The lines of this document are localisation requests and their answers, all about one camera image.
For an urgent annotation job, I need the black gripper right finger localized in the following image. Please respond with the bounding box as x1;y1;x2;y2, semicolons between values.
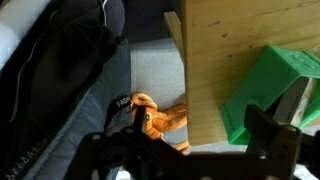
244;103;286;153

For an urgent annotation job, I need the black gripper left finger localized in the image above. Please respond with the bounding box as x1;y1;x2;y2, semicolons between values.
133;105;150;135

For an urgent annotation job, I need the orange octopus plush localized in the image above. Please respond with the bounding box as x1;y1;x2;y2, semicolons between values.
130;92;192;155

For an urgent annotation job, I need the green plastic bin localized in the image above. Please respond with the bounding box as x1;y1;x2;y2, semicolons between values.
219;45;320;146

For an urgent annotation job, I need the dark vest jacket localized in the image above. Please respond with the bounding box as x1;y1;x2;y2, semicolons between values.
0;0;135;180

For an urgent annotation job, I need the wooden table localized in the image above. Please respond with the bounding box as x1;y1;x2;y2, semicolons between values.
163;0;320;147

